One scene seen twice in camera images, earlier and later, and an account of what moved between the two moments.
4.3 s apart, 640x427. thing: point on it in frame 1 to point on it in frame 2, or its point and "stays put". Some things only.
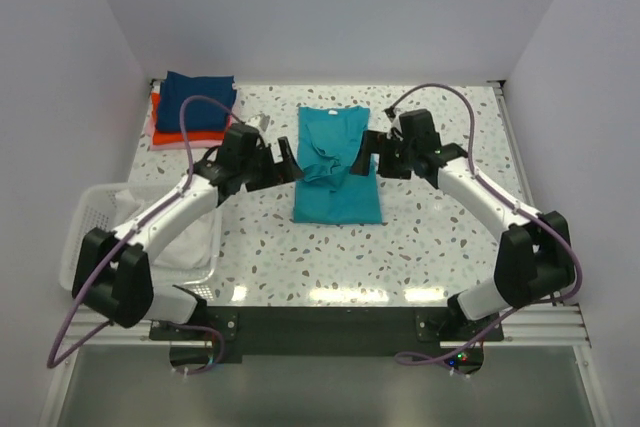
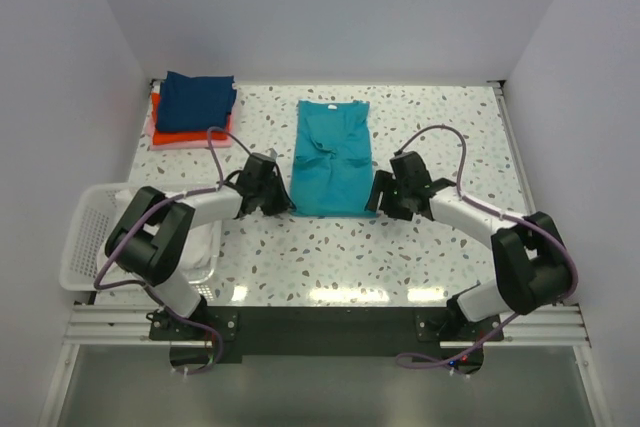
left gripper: x=278 y=173 to x=283 y=203
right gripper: x=376 y=143 to x=381 y=181
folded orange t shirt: x=167 y=138 stays put
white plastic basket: x=94 y=210 stays put
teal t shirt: x=325 y=191 stays put
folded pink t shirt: x=179 y=147 stays put
